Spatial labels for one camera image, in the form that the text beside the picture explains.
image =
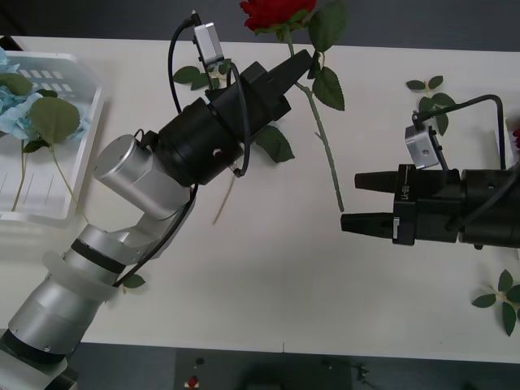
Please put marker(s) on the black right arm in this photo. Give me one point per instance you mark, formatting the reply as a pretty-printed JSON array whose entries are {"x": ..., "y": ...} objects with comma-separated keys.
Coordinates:
[{"x": 495, "y": 235}]

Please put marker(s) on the red rose with green stem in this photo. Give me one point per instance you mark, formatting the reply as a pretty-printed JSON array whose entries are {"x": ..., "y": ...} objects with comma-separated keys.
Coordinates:
[
  {"x": 516, "y": 140},
  {"x": 268, "y": 12}
]

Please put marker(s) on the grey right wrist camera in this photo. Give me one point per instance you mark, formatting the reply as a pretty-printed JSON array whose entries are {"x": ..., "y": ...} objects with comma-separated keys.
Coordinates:
[{"x": 420, "y": 148}]

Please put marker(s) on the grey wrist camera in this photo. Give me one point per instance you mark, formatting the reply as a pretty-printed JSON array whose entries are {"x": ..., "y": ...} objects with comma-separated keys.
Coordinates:
[
  {"x": 420, "y": 148},
  {"x": 208, "y": 44}
]

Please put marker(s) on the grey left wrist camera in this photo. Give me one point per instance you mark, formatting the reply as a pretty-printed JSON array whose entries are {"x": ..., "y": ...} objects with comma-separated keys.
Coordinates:
[{"x": 208, "y": 44}]

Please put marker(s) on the shallow white box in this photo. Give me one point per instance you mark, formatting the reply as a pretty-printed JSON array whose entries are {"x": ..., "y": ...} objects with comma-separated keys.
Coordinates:
[
  {"x": 57, "y": 61},
  {"x": 512, "y": 122}
]

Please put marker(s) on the loose green leaf twig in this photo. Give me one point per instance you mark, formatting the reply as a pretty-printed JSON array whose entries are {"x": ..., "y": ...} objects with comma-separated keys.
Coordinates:
[
  {"x": 443, "y": 99},
  {"x": 134, "y": 281},
  {"x": 187, "y": 75},
  {"x": 508, "y": 317}
]

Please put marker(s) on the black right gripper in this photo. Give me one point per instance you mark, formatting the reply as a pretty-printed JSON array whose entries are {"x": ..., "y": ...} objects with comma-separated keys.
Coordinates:
[{"x": 430, "y": 207}]

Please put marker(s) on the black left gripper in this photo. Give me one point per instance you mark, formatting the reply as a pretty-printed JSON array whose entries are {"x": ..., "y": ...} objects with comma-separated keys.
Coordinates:
[{"x": 260, "y": 97}]

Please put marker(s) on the silver and black left arm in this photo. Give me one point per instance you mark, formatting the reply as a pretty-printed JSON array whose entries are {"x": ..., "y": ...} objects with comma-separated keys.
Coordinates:
[{"x": 130, "y": 170}]

